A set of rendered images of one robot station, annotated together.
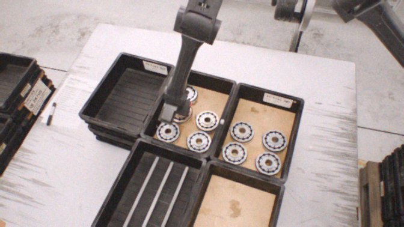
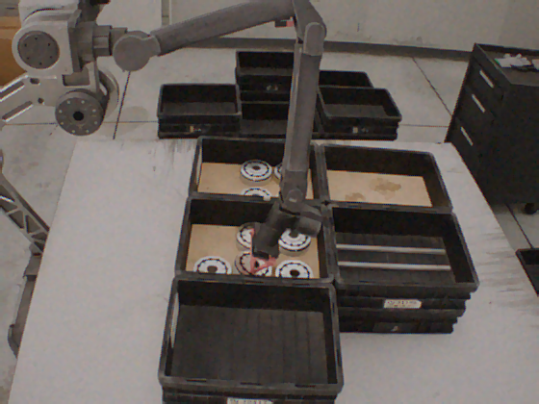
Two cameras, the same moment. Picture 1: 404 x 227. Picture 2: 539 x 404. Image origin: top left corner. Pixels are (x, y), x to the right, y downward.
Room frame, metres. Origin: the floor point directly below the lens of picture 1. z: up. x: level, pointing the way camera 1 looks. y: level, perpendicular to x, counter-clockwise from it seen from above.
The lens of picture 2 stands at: (1.13, 0.93, 1.93)
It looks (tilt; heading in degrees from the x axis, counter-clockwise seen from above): 41 degrees down; 242
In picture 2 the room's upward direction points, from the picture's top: 6 degrees clockwise
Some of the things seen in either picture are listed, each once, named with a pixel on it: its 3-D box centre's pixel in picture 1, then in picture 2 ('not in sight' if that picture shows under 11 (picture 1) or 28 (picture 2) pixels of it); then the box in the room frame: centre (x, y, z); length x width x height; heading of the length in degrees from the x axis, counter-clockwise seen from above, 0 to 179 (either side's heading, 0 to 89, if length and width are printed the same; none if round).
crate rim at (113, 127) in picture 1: (128, 90); (252, 332); (0.82, 0.31, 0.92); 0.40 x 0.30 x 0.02; 156
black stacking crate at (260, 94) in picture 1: (257, 134); (256, 182); (0.58, -0.24, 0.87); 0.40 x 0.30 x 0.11; 156
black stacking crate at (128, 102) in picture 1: (131, 97); (250, 344); (0.82, 0.31, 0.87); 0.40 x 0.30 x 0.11; 156
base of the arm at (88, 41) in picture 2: not in sight; (92, 40); (1.03, -0.15, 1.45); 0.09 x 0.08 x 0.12; 72
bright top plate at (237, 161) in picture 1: (234, 153); not in sight; (0.50, -0.13, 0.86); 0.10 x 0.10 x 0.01
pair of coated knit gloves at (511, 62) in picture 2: not in sight; (513, 61); (-1.11, -0.74, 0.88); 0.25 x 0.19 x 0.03; 162
